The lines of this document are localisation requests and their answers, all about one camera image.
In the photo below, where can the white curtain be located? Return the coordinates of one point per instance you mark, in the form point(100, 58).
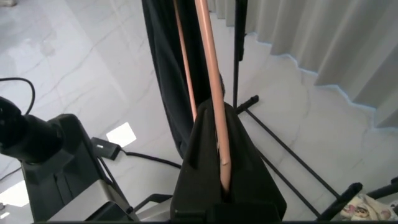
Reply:
point(311, 37)

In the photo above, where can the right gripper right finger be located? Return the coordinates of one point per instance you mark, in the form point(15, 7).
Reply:
point(252, 186)

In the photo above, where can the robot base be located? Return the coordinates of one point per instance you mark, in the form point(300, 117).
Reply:
point(77, 174)

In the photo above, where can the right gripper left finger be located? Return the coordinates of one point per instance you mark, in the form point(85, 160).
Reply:
point(199, 174)

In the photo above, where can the dark grey t-shirt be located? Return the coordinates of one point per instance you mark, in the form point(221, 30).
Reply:
point(164, 62)

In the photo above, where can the black clothes rack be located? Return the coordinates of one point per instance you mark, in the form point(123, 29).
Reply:
point(239, 46)

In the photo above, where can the cream printed garment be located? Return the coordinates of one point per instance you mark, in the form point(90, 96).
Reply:
point(363, 208)

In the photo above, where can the pink clothes hanger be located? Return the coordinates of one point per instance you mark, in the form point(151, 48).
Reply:
point(214, 77)

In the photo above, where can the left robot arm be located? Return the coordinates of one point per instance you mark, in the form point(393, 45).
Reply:
point(28, 133)

